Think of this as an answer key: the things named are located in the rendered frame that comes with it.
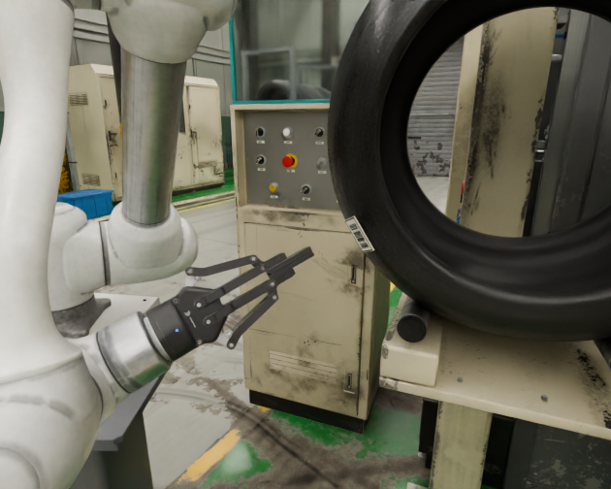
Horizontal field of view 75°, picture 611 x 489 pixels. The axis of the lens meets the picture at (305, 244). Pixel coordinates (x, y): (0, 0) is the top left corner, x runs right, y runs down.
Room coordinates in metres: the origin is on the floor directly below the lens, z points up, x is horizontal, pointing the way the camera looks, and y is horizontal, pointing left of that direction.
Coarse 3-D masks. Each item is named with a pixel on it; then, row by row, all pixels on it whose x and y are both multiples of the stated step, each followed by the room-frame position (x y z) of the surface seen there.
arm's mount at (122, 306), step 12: (120, 300) 0.97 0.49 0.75; (132, 300) 0.97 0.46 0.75; (144, 300) 0.97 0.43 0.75; (156, 300) 0.98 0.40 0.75; (108, 312) 0.89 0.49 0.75; (120, 312) 0.90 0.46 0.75; (132, 312) 0.90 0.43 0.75; (144, 312) 0.90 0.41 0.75; (96, 324) 0.83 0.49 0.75; (108, 324) 0.84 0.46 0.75
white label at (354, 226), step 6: (354, 216) 0.58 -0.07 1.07; (348, 222) 0.60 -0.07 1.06; (354, 222) 0.58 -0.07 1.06; (354, 228) 0.59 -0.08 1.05; (360, 228) 0.58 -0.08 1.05; (354, 234) 0.60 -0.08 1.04; (360, 234) 0.58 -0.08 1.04; (360, 240) 0.59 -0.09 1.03; (366, 240) 0.57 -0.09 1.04; (360, 246) 0.60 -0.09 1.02; (366, 246) 0.58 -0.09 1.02
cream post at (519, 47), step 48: (480, 48) 0.88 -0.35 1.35; (528, 48) 0.84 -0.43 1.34; (480, 96) 0.87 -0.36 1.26; (528, 96) 0.83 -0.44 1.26; (480, 144) 0.86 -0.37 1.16; (528, 144) 0.83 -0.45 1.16; (480, 192) 0.86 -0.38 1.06; (528, 192) 0.83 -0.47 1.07; (480, 432) 0.83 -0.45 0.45; (432, 480) 0.87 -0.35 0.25; (480, 480) 0.83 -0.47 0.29
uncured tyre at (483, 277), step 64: (384, 0) 0.57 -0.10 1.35; (448, 0) 0.79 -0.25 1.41; (512, 0) 0.77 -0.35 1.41; (576, 0) 0.73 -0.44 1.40; (384, 64) 0.56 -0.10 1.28; (384, 128) 0.84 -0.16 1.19; (384, 192) 0.56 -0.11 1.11; (384, 256) 0.56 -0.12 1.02; (448, 256) 0.77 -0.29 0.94; (512, 256) 0.74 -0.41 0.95; (576, 256) 0.70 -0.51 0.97; (512, 320) 0.49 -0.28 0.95; (576, 320) 0.46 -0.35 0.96
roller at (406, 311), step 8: (408, 304) 0.60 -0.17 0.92; (416, 304) 0.59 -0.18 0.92; (408, 312) 0.56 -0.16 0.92; (416, 312) 0.56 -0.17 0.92; (424, 312) 0.57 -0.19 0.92; (400, 320) 0.55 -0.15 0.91; (408, 320) 0.55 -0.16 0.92; (416, 320) 0.54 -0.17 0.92; (424, 320) 0.55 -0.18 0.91; (400, 328) 0.55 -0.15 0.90; (408, 328) 0.55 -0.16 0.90; (416, 328) 0.54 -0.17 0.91; (424, 328) 0.54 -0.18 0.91; (400, 336) 0.55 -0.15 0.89; (408, 336) 0.55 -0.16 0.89; (416, 336) 0.54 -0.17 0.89; (424, 336) 0.54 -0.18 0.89
